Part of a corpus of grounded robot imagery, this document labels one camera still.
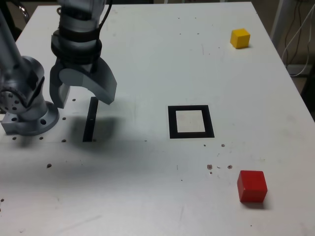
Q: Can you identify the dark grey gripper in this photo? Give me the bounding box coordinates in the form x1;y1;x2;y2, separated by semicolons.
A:
50;58;118;109

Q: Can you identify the yellow cube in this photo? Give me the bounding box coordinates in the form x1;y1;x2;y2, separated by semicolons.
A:
230;28;251;49

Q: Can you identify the red cube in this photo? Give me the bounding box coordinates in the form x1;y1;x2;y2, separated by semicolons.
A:
237;170;268;204

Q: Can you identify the black tape square outline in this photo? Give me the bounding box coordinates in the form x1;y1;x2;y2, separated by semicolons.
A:
167;105;215;140

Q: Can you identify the black tape strip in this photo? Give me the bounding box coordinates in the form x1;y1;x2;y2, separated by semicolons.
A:
82;96;99;143

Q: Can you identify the black chair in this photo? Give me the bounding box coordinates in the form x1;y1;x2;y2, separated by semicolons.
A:
6;0;32;42

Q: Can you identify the white power strip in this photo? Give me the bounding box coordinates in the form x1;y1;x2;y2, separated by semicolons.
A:
286;64;310;77

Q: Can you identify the white cable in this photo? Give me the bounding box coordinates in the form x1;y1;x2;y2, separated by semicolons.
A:
282;0;315;77

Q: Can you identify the white metal post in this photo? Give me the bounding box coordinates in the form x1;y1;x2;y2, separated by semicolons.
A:
270;0;291;49

